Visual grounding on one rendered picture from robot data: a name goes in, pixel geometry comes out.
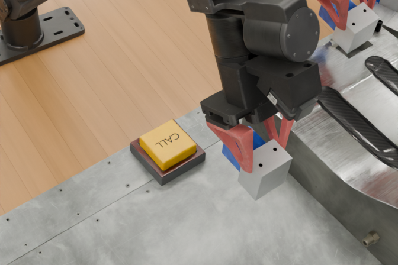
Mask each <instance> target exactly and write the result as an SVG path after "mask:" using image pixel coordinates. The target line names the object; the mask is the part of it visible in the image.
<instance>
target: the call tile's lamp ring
mask: <svg viewBox="0 0 398 265"><path fill-rule="evenodd" d="M173 120H174V119H173ZM174 121H175V120H174ZM175 122H176V121H175ZM176 123H177V122H176ZM177 124H178V123H177ZM178 125H179V124H178ZM182 130H183V129H182ZM183 131H184V130H183ZM184 132H185V131H184ZM185 133H186V132H185ZM186 134H187V133H186ZM187 135H188V134H187ZM188 136H189V135H188ZM189 137H190V136H189ZM190 138H191V137H190ZM191 139H192V138H191ZM192 140H193V139H192ZM193 141H194V140H193ZM139 142H140V138H138V139H136V140H134V141H132V142H131V144H132V145H133V147H134V148H135V149H136V150H137V151H138V152H139V153H140V154H141V155H142V156H143V158H144V159H145V160H146V161H147V162H148V163H149V164H150V165H151V166H152V168H153V169H154V170H155V171H156V172H157V173H158V175H159V176H160V177H161V178H163V177H165V176H166V175H168V174H170V173H172V172H173V171H175V170H176V169H178V168H180V167H182V166H183V165H185V164H187V163H188V162H190V161H192V160H194V159H195V158H197V157H198V156H200V155H202V154H204V153H205V151H204V150H203V149H202V148H201V147H200V146H199V145H198V144H197V143H196V149H197V150H198V152H197V153H195V154H193V155H192V156H190V157H188V158H186V159H185V160H183V161H181V162H179V163H178V164H176V165H174V166H173V167H171V168H169V169H168V170H166V171H164V172H162V171H161V169H160V168H158V166H157V165H156V164H155V163H154V162H153V161H152V159H151V158H150V157H149V156H148V155H147V154H146V153H145V152H144V151H143V150H142V149H141V147H140V146H139V145H138V144H137V143H139Z"/></svg>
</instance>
